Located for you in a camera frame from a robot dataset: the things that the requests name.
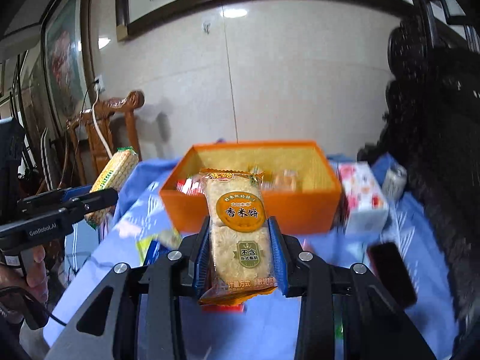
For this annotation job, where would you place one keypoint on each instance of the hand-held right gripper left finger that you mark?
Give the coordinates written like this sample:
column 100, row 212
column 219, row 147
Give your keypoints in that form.
column 200, row 257

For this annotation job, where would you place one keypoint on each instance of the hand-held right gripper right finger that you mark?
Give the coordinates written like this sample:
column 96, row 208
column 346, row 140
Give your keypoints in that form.
column 278, row 258

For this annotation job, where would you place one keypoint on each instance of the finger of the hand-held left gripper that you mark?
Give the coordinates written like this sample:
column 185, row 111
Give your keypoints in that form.
column 99, row 199
column 56, row 197

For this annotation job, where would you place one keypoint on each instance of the yellow green-edged snack packet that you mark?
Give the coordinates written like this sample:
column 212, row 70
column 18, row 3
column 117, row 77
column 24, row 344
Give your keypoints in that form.
column 112, row 172

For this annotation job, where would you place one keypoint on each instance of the yellow rice cracker packet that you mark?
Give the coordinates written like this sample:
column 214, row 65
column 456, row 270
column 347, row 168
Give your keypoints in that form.
column 238, row 232

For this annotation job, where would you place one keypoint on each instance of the orange cardboard box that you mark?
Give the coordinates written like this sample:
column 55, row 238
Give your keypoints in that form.
column 311, row 210

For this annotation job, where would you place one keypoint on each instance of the red snack packet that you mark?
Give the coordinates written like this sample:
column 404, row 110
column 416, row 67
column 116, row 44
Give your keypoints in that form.
column 187, row 186

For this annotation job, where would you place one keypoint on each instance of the clear cookie packet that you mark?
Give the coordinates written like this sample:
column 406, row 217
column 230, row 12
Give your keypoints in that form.
column 285, row 180

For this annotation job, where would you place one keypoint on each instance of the person's left hand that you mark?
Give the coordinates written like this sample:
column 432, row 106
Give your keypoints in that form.
column 39, row 268

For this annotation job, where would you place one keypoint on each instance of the blue snack packet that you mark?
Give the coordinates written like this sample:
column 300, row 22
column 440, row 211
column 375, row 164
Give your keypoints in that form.
column 153, row 252

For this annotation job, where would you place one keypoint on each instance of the carved wooden chair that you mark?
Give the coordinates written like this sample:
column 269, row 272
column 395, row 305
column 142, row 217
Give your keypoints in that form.
column 120, row 120

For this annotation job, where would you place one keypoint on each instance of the blue printed tablecloth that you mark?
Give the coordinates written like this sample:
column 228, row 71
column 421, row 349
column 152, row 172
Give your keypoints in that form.
column 225, row 341

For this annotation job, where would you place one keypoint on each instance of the floral tissue pack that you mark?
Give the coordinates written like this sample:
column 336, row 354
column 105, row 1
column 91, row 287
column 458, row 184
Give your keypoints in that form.
column 363, row 198

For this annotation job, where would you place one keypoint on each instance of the black smartphone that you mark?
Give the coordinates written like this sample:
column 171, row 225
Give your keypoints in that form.
column 392, row 273

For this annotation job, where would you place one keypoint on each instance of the silver drink can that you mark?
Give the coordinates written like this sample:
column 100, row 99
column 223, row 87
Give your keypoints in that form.
column 394, row 180

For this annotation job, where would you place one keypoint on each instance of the framed red figure painting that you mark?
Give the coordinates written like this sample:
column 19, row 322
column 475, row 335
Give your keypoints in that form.
column 65, row 56

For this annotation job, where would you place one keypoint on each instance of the dark carved wooden bench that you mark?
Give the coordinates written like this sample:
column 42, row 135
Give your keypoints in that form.
column 435, row 120

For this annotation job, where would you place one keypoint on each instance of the white wall socket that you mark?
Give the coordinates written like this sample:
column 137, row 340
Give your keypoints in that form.
column 98, row 83

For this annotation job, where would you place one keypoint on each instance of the metal wall hook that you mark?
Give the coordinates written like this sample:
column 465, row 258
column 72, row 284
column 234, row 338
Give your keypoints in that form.
column 206, row 26

